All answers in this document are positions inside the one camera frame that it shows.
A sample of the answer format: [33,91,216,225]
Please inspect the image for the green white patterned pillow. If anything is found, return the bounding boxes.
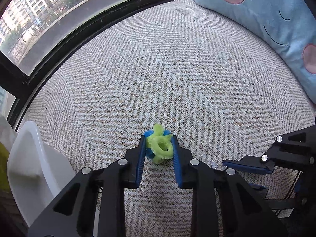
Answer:
[0,115,17,192]

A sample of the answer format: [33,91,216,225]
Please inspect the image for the black window frame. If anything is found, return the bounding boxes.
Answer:
[0,0,193,131]

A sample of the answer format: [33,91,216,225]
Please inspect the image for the blue cloud plush pillow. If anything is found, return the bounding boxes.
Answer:
[193,0,315,102]

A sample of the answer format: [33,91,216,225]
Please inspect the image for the green blue fuzzy hair tie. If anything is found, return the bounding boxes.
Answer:
[143,123,174,166]

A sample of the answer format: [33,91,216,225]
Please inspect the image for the white plastic tray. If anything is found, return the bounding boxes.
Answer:
[7,121,75,227]

